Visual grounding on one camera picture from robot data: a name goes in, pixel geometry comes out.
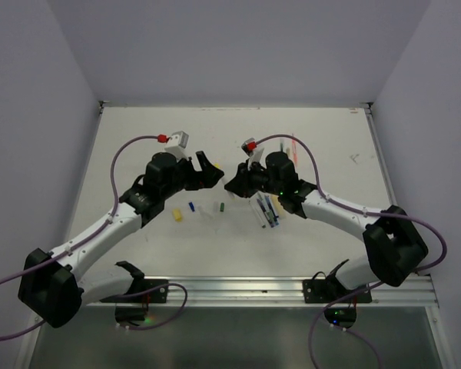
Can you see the yellow pen cap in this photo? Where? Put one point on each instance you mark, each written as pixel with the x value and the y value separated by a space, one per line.
pixel 177 215

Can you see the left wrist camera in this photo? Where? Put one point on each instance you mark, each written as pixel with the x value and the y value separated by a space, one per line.
pixel 176 144

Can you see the green capped white marker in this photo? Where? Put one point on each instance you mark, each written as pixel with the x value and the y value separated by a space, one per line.
pixel 257 215

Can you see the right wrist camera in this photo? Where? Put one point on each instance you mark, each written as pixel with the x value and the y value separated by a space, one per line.
pixel 253 150

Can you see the orange highlighter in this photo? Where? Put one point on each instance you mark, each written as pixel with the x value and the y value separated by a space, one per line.
pixel 294 149

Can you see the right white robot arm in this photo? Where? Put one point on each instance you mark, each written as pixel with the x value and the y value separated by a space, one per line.
pixel 394 247

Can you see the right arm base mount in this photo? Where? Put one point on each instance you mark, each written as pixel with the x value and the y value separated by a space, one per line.
pixel 324 288

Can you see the purple pen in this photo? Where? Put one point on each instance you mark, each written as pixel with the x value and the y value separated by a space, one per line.
pixel 266 215

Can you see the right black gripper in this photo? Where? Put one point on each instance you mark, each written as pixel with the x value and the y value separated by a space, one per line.
pixel 240 183

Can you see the aluminium rail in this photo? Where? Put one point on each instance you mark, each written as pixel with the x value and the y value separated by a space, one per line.
pixel 252 291

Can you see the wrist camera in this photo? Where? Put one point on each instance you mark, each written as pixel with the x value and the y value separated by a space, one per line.
pixel 253 150
pixel 176 144

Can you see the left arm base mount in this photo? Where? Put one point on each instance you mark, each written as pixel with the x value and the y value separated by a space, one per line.
pixel 138 315

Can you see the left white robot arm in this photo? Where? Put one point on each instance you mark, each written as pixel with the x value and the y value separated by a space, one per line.
pixel 51 284

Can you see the blue pen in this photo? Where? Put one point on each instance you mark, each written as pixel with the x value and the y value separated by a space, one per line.
pixel 272 210

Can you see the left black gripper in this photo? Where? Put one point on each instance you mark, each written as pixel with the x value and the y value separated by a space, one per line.
pixel 206 177

